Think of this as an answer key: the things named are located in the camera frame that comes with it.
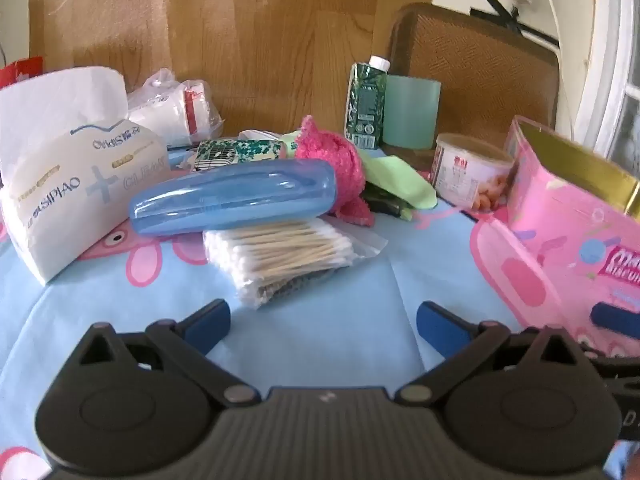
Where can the green drink carton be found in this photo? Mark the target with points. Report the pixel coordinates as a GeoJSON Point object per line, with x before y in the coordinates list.
{"type": "Point", "coordinates": [366, 105]}

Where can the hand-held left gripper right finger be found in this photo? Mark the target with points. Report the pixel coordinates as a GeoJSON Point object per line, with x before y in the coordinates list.
{"type": "Point", "coordinates": [440, 327]}

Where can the pink knitted toy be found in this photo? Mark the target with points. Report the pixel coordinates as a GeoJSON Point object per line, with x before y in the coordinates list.
{"type": "Point", "coordinates": [330, 155]}

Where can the brown woven chair back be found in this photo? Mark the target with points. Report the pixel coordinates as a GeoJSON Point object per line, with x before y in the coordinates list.
{"type": "Point", "coordinates": [480, 80]}

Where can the cotton swab pack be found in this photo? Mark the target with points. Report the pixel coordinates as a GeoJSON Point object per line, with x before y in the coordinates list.
{"type": "Point", "coordinates": [285, 252]}

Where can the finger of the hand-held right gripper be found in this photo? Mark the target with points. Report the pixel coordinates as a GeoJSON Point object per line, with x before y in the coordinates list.
{"type": "Point", "coordinates": [616, 314]}
{"type": "Point", "coordinates": [612, 361]}

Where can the black tape cross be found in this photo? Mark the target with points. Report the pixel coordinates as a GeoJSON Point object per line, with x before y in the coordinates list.
{"type": "Point", "coordinates": [510, 20]}

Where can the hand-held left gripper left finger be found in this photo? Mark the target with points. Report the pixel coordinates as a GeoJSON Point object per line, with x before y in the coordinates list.
{"type": "Point", "coordinates": [207, 325]}

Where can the white tissue pack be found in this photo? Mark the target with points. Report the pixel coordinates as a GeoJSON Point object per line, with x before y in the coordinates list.
{"type": "Point", "coordinates": [75, 180]}

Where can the small black object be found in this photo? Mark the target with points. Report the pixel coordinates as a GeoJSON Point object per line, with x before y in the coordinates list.
{"type": "Point", "coordinates": [385, 202]}

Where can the plastic-wrapped paper cups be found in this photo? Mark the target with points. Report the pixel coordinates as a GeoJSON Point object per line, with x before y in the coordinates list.
{"type": "Point", "coordinates": [170, 105]}

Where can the blue cartoon pig bedsheet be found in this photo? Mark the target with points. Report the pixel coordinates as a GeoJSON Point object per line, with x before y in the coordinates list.
{"type": "Point", "coordinates": [325, 285]}

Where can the pink biscuit tin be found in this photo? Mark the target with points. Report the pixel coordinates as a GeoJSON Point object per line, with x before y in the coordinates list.
{"type": "Point", "coordinates": [565, 205]}

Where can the white window frame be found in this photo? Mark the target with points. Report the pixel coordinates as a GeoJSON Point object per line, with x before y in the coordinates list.
{"type": "Point", "coordinates": [595, 60]}

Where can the floral patterned packet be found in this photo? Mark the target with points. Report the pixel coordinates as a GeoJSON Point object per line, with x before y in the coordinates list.
{"type": "Point", "coordinates": [235, 152]}

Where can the small yogurt cup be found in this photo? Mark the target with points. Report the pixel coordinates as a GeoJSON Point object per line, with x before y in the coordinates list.
{"type": "Point", "coordinates": [465, 175]}

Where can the light green cloth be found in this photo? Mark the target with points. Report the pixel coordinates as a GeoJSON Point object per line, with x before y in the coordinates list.
{"type": "Point", "coordinates": [400, 177]}

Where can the wood-grain board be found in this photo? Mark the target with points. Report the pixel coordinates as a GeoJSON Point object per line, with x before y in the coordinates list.
{"type": "Point", "coordinates": [225, 35]}

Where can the blue plastic case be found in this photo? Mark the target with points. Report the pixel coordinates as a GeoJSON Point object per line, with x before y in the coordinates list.
{"type": "Point", "coordinates": [230, 197]}

